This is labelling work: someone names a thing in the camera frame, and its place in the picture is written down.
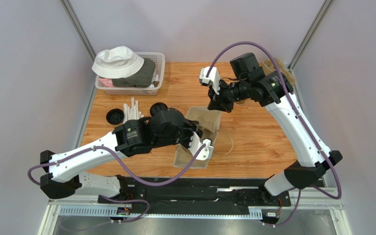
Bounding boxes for white plastic basket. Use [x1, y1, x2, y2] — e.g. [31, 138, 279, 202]
[95, 51, 165, 95]

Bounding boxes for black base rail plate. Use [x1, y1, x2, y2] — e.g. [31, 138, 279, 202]
[113, 177, 291, 215]

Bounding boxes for black plastic cup lid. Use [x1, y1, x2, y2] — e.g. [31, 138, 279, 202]
[149, 102, 168, 116]

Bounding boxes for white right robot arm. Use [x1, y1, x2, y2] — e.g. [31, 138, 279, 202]
[199, 52, 343, 200]

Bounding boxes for stack of pulp carriers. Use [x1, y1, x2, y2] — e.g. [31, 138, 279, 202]
[262, 58, 296, 86]

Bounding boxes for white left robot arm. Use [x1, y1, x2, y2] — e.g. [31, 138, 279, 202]
[39, 108, 213, 199]

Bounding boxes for kraft paper bag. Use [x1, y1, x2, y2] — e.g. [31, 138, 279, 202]
[173, 107, 234, 169]

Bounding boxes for aluminium frame rail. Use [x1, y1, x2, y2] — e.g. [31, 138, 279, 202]
[48, 188, 343, 220]

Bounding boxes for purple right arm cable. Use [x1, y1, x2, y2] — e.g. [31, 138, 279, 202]
[206, 41, 342, 228]

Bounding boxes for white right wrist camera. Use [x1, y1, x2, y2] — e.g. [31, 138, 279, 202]
[199, 67, 221, 94]

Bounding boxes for stack of paper cups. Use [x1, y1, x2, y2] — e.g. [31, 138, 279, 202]
[235, 100, 246, 105]

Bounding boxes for wrapped white straws bundle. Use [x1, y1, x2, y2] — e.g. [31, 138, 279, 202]
[123, 97, 144, 123]

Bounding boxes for white bucket hat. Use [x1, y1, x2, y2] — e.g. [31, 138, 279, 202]
[92, 46, 144, 79]

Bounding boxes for olive green cloth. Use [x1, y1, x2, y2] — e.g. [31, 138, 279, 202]
[112, 58, 156, 88]

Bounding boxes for pink cloth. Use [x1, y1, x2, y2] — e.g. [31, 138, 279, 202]
[98, 77, 114, 88]

